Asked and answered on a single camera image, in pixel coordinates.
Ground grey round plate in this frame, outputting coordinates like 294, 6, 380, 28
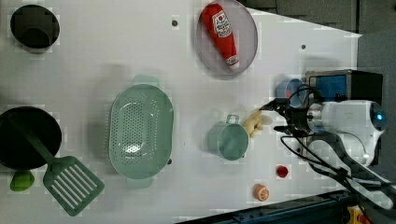
195, 0, 258, 77

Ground black round pot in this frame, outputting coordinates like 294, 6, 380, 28
9, 5, 61, 53

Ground orange slice toy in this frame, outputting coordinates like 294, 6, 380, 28
253, 184, 269, 202

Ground mint green cup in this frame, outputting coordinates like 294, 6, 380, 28
207, 114, 249, 161

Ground lime green toy piece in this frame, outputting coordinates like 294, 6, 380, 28
10, 171, 35, 191

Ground blue cup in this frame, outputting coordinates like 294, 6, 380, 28
276, 78, 307, 107

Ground red plush ketchup bottle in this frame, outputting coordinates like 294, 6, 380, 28
201, 4, 239, 69

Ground blue metal frame rail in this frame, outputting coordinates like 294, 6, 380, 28
178, 190, 355, 224

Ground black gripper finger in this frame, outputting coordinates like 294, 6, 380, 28
274, 126, 290, 133
261, 98, 289, 113

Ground toaster oven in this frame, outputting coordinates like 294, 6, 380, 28
304, 69, 384, 166

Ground black frying pan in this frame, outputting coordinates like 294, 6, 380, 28
0, 106, 62, 170

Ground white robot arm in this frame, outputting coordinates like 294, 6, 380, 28
262, 98, 395, 211

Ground yellow red toy object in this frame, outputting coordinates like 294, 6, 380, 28
347, 205, 371, 224

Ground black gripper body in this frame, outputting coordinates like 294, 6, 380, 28
285, 100, 311, 136

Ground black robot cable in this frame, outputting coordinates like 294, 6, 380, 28
279, 84, 396, 224

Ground red toy tomato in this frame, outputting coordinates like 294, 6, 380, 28
276, 166, 289, 178

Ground green slotted spatula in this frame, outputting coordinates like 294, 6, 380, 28
8, 115, 105, 217

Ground mint green colander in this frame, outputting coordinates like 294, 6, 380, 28
108, 75, 174, 189

